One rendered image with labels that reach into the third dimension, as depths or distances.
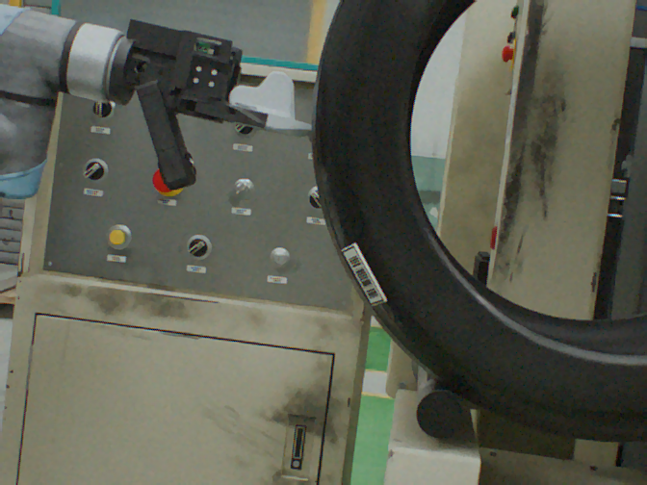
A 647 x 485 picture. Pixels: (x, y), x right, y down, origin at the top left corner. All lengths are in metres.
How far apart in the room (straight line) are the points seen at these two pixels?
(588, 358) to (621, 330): 0.30
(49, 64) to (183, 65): 0.14
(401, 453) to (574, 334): 0.32
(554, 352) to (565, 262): 0.42
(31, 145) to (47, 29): 0.12
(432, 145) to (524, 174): 9.08
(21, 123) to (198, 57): 0.19
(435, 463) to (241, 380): 0.78
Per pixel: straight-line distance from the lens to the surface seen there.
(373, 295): 1.15
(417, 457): 1.20
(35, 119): 1.30
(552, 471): 1.49
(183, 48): 1.25
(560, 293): 1.55
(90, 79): 1.27
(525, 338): 1.14
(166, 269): 1.99
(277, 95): 1.25
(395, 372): 1.53
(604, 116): 1.56
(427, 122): 10.63
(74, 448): 2.01
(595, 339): 1.44
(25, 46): 1.29
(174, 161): 1.26
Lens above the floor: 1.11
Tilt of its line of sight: 3 degrees down
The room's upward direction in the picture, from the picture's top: 7 degrees clockwise
